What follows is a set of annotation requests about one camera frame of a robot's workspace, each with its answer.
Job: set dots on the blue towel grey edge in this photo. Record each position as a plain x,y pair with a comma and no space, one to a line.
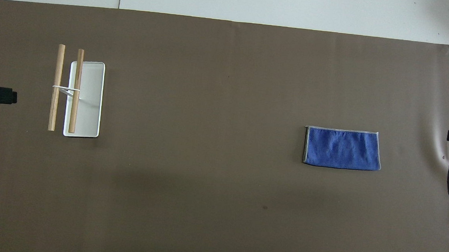
342,148

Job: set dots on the white towel rack wooden bars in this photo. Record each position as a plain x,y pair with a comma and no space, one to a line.
89,103

